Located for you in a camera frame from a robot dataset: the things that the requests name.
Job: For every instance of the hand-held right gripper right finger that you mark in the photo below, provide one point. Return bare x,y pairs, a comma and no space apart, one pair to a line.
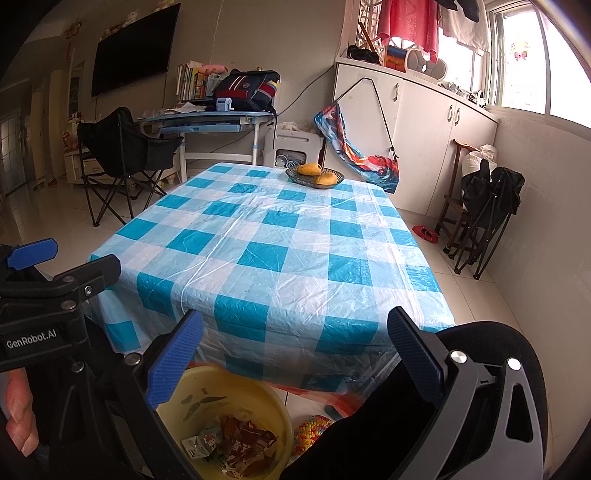
415,360

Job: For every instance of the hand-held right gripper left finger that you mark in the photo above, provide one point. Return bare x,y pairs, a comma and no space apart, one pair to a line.
175,364

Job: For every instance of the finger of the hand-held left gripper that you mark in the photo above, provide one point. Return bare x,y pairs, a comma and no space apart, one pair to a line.
92,272
34,254

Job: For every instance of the printed drink carton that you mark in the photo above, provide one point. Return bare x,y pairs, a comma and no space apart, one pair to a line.
203,443

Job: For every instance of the yellow plastic bucket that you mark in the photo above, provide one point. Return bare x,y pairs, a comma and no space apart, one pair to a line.
258,397

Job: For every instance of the red snack packet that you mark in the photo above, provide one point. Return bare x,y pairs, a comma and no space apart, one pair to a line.
249,443

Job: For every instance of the person's left hand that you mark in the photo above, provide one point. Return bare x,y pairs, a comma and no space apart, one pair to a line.
21,415

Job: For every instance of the pink checkered tablecloth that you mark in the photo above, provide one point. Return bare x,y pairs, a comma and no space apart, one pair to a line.
341,400

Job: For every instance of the white television cabinet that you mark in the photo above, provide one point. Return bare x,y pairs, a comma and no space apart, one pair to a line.
81,168

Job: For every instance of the black mesh office chair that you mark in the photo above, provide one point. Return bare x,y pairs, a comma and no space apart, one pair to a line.
351,443

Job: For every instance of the plush toys pile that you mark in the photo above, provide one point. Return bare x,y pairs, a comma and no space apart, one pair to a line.
71,134

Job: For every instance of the colourful bead toy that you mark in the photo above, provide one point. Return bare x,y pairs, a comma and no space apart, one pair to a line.
313,434

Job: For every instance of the red slipper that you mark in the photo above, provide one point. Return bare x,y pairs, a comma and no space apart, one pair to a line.
425,233

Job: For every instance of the black folding camp chair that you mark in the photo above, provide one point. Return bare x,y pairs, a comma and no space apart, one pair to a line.
120,143

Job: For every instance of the blue checkered plastic tablecloth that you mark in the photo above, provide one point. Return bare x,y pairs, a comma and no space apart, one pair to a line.
277,277

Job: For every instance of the wooden folding chair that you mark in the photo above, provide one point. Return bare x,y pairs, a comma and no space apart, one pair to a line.
452,203

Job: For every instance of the loose white papers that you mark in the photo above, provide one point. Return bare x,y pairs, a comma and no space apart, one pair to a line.
182,110

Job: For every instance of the folded black chair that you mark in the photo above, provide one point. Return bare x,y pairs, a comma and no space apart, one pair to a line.
498,194

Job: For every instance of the blue study desk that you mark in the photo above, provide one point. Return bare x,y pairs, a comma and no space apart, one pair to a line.
203,122

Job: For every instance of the colourful hanging bag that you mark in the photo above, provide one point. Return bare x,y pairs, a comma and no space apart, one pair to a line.
364,166

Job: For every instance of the white sack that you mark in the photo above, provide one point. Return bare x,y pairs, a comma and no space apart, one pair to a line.
478,159

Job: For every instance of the blue pencil sharpener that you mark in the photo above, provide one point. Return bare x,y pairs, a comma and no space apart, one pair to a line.
225,104

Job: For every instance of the row of books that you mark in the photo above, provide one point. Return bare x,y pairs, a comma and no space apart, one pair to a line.
190,81

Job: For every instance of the small grey plush toy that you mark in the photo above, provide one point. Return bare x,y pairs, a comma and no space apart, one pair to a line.
111,31

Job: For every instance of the pink plush toy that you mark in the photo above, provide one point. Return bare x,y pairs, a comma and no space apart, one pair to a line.
213,69

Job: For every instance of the navy and red backpack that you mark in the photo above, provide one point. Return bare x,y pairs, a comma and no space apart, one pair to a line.
247,90

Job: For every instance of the white crumpled cloth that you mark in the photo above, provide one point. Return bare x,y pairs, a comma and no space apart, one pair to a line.
290,126

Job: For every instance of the white plush toy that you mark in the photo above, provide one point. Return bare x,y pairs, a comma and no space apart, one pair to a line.
131,16

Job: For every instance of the small white trinkets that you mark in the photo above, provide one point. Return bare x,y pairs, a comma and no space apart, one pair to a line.
461,92

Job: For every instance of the yellow plush toy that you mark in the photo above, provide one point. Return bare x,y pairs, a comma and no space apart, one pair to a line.
161,5

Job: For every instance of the orange picture box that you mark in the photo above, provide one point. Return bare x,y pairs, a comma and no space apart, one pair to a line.
395,57

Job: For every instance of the black bag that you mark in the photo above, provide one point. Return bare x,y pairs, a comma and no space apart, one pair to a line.
362,54

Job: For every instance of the window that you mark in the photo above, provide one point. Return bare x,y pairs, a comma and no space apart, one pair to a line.
545,69

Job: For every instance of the red butterfly window sticker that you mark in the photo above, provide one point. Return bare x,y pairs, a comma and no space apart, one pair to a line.
521,54

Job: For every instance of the white hanging garment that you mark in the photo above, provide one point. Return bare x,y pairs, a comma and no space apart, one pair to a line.
466,30

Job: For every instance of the red hanging garment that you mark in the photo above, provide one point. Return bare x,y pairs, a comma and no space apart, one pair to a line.
408,23

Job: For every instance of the white window grille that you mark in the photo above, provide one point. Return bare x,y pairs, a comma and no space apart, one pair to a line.
369,21

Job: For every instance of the black hanging garment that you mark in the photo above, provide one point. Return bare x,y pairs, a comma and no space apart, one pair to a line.
464,8

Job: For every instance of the black wall television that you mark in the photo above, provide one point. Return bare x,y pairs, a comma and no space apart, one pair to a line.
136,48

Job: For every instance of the red gold wall ornament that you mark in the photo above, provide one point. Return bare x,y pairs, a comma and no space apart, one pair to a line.
74,27

